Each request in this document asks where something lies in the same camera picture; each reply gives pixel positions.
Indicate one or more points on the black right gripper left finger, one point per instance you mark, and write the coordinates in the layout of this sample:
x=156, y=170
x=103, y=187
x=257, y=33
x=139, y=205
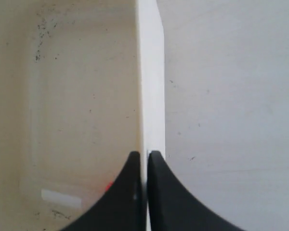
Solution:
x=121, y=206

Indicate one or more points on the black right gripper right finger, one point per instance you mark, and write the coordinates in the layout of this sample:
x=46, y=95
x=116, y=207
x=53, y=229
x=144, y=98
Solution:
x=172, y=207

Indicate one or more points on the cream plastic bin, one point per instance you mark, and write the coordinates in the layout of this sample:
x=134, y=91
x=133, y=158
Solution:
x=81, y=87

